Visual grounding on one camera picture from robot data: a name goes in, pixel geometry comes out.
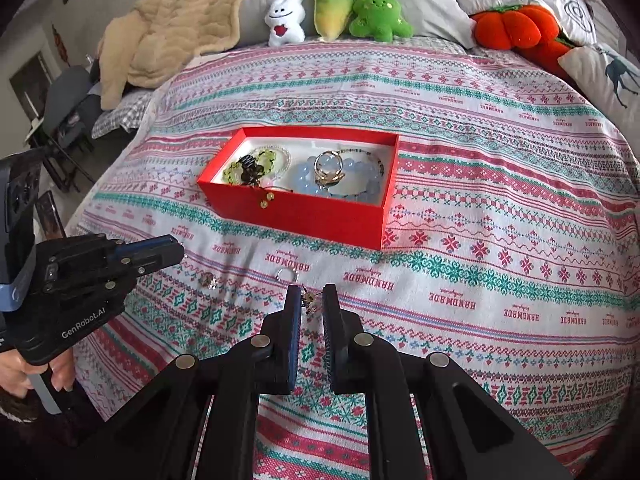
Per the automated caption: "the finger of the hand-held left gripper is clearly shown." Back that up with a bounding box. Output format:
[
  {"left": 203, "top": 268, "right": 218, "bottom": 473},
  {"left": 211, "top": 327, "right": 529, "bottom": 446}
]
[
  {"left": 112, "top": 235, "right": 177, "bottom": 261},
  {"left": 120, "top": 242, "right": 186, "bottom": 276}
]

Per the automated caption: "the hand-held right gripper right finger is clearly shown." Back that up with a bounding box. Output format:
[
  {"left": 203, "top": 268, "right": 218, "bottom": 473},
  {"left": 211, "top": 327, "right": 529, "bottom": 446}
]
[{"left": 322, "top": 284, "right": 571, "bottom": 480}]

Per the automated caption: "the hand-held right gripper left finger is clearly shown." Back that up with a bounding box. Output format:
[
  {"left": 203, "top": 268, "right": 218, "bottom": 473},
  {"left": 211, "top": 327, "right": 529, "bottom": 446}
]
[{"left": 75, "top": 284, "right": 303, "bottom": 480}]

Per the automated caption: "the green bead bracelet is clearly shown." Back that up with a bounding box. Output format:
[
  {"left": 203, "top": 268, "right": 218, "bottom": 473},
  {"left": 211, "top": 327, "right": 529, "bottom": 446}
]
[{"left": 222, "top": 152, "right": 276, "bottom": 186}]

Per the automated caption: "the black cord bracelet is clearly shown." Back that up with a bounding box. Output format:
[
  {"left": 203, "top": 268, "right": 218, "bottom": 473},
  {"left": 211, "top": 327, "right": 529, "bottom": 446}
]
[{"left": 235, "top": 155, "right": 276, "bottom": 210}]

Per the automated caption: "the red cardboard box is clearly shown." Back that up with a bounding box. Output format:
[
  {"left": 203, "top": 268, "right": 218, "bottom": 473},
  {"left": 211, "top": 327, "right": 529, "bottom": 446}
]
[{"left": 196, "top": 127, "right": 401, "bottom": 252}]

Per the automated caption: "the light blue bead bracelet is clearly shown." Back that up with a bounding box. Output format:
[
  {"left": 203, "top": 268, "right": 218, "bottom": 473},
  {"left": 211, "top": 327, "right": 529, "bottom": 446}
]
[{"left": 292, "top": 152, "right": 383, "bottom": 206}]

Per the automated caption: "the gold ring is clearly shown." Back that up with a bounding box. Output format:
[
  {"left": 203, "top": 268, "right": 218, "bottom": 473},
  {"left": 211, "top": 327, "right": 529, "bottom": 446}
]
[{"left": 312, "top": 150, "right": 347, "bottom": 186}]

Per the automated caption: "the thin dark bead bracelet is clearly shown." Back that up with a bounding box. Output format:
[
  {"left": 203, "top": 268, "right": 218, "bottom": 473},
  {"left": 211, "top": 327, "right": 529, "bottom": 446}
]
[{"left": 340, "top": 149, "right": 386, "bottom": 176}]

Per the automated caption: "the person's left forearm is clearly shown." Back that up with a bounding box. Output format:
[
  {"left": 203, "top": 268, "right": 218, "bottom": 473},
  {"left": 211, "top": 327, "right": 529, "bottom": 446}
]
[{"left": 0, "top": 389, "right": 106, "bottom": 461}]

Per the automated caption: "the person's left hand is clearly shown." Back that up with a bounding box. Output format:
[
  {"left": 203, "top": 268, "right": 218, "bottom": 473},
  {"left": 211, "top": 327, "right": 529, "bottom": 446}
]
[{"left": 0, "top": 345, "right": 76, "bottom": 397}]

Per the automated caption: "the grey checkered bed sheet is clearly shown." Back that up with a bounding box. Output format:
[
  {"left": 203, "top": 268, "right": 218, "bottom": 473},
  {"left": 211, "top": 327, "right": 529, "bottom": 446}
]
[{"left": 90, "top": 87, "right": 156, "bottom": 141}]

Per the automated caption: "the grey chair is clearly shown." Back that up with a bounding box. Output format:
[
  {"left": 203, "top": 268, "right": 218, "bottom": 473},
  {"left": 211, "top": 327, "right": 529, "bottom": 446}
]
[{"left": 30, "top": 66, "right": 103, "bottom": 191}]

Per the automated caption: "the beige quilted blanket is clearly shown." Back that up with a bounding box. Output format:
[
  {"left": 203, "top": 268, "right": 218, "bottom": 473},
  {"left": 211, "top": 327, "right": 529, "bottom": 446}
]
[{"left": 97, "top": 0, "right": 271, "bottom": 111}]

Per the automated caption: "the white rabbit plush toy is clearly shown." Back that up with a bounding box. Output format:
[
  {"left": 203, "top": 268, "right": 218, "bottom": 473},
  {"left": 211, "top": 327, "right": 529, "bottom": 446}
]
[{"left": 264, "top": 0, "right": 307, "bottom": 48}]

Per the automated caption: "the yellow green vegetable plush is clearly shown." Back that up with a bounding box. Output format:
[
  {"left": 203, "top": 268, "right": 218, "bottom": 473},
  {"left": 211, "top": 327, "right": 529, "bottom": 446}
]
[{"left": 312, "top": 0, "right": 357, "bottom": 40}]

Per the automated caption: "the green tree plush toy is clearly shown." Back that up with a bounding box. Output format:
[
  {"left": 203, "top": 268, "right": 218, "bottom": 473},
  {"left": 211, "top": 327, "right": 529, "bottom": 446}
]
[{"left": 348, "top": 0, "right": 416, "bottom": 41}]

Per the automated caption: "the orange pumpkin plush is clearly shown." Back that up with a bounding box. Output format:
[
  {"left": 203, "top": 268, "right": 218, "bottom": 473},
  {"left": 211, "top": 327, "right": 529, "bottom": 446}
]
[{"left": 472, "top": 4, "right": 576, "bottom": 81}]

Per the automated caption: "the white deer print pillow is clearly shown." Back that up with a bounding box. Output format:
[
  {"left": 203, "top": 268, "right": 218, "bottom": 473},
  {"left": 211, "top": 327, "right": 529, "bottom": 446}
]
[{"left": 557, "top": 42, "right": 640, "bottom": 136}]

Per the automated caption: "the dark picture frame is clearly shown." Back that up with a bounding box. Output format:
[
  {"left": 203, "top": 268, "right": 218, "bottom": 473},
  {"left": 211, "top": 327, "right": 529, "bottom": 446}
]
[{"left": 37, "top": 190, "right": 66, "bottom": 241}]

